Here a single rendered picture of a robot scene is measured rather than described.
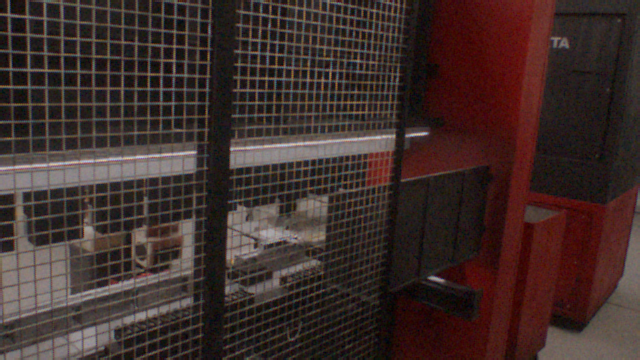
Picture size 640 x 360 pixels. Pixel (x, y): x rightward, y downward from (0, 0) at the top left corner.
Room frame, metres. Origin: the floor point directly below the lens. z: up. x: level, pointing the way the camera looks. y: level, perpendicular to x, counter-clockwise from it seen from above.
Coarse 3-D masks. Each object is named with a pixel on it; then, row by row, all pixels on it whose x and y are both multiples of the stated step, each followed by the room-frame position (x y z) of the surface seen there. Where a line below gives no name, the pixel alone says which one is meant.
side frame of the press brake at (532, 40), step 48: (480, 0) 2.74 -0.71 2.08; (528, 0) 2.59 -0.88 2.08; (432, 48) 2.89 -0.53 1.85; (480, 48) 2.72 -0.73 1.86; (528, 48) 2.57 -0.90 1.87; (432, 96) 2.87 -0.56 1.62; (480, 96) 2.70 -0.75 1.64; (528, 96) 2.63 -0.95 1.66; (432, 144) 2.85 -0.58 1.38; (480, 144) 2.68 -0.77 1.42; (528, 144) 2.69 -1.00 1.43; (528, 192) 2.75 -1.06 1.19; (432, 336) 2.77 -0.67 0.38; (480, 336) 2.59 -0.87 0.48
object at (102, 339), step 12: (300, 264) 2.05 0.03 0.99; (276, 276) 1.91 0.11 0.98; (228, 288) 1.78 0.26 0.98; (252, 288) 1.79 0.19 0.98; (144, 312) 1.55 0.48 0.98; (156, 312) 1.56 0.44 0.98; (108, 324) 1.46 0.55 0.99; (120, 324) 1.46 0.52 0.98; (72, 336) 1.38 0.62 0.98; (84, 336) 1.38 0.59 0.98; (108, 336) 1.39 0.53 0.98; (24, 348) 1.30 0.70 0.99; (36, 348) 1.30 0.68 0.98; (48, 348) 1.30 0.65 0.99; (60, 348) 1.31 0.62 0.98; (72, 348) 1.31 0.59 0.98; (84, 348) 1.32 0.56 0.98
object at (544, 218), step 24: (528, 216) 3.09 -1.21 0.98; (552, 216) 3.06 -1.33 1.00; (528, 240) 2.88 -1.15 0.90; (552, 240) 3.10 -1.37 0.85; (528, 264) 2.87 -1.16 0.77; (552, 264) 3.16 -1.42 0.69; (528, 288) 2.90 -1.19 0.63; (552, 288) 3.21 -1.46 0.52; (528, 312) 2.95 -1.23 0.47; (528, 336) 2.99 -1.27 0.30
